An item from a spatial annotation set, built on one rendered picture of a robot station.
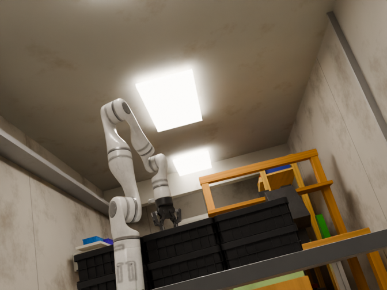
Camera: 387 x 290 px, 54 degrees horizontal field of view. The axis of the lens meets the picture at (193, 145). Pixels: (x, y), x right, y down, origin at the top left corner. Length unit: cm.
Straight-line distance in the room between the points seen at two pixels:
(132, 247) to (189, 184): 567
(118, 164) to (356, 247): 85
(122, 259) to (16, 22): 236
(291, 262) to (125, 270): 56
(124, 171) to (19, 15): 205
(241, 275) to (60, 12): 261
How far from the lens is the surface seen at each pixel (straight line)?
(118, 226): 136
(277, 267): 104
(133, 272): 133
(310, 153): 492
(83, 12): 325
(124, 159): 146
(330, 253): 106
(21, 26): 335
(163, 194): 167
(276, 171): 548
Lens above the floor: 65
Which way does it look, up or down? 21 degrees up
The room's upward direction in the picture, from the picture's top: 14 degrees counter-clockwise
